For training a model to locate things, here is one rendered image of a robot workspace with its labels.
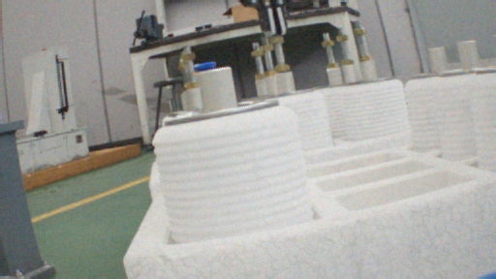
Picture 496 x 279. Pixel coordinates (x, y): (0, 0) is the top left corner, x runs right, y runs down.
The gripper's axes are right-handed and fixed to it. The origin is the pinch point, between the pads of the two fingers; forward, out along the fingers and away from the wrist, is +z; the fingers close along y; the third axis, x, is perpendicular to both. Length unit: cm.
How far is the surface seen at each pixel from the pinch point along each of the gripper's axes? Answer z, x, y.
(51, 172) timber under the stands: 31, -323, -24
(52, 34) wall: -80, -590, -92
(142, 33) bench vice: -46, -433, -130
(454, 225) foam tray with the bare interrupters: 19, 58, 20
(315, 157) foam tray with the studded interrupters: 17.8, 7.6, 1.8
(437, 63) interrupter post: 8.7, 33.5, -0.7
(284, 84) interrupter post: 8.6, 0.9, 0.6
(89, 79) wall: -28, -565, -119
